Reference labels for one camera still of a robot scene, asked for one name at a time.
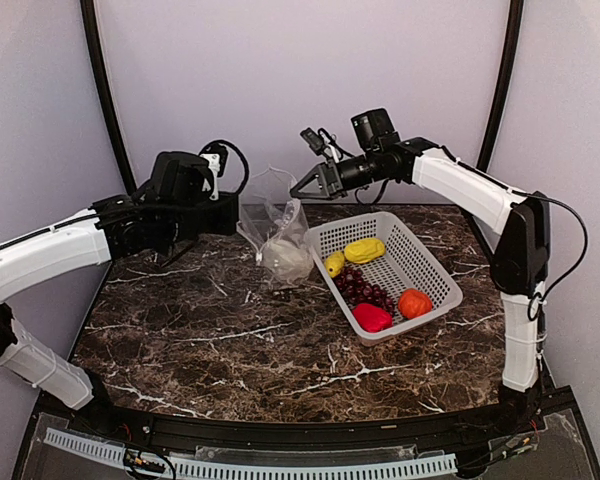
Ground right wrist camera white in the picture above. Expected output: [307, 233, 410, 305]
[300, 127, 340, 161]

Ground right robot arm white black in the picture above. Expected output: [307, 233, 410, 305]
[290, 108, 556, 434]

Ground left black frame post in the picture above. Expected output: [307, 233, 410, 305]
[79, 0, 137, 194]

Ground right black frame post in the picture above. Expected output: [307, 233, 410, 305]
[476, 0, 525, 172]

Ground clear zip top bag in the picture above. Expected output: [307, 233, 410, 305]
[237, 166, 314, 287]

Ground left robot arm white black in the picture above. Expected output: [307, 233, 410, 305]
[0, 192, 239, 436]

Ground white plastic mesh basket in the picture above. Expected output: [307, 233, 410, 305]
[305, 212, 463, 346]

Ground dark red toy grapes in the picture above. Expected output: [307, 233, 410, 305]
[333, 267, 395, 315]

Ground white slotted cable duct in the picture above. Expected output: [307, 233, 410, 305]
[43, 428, 457, 480]

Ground orange toy pumpkin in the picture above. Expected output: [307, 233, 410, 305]
[398, 289, 433, 320]

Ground yellow toy corn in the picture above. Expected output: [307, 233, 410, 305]
[324, 251, 346, 278]

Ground red toy bell pepper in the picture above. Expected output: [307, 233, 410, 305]
[352, 303, 393, 333]

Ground small circuit board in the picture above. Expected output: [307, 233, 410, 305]
[123, 450, 166, 474]

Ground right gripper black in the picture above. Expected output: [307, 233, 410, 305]
[291, 148, 388, 199]

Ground white toy cauliflower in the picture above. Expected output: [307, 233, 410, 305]
[261, 239, 313, 277]

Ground black front rail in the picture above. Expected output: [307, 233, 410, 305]
[64, 399, 576, 454]

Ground black frame post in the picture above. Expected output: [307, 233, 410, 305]
[476, 0, 525, 172]
[79, 0, 137, 194]

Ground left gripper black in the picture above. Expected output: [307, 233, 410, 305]
[162, 189, 240, 245]

